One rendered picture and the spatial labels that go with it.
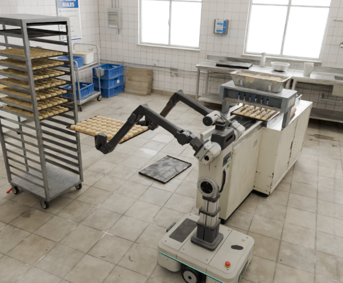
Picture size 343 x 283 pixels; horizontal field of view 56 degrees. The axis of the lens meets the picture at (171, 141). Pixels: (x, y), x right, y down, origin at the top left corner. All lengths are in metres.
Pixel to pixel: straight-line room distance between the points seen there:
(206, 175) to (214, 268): 0.68
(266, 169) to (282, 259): 0.99
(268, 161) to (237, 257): 1.30
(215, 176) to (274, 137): 1.33
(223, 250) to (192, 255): 0.25
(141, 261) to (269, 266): 1.06
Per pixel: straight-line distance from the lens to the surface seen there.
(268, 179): 3.67
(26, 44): 2.98
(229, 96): 3.63
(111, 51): 7.87
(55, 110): 3.40
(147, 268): 2.84
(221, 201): 3.16
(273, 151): 3.52
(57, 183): 3.72
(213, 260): 2.57
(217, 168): 2.23
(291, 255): 3.18
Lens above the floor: 2.02
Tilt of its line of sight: 24 degrees down
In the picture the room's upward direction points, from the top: 2 degrees clockwise
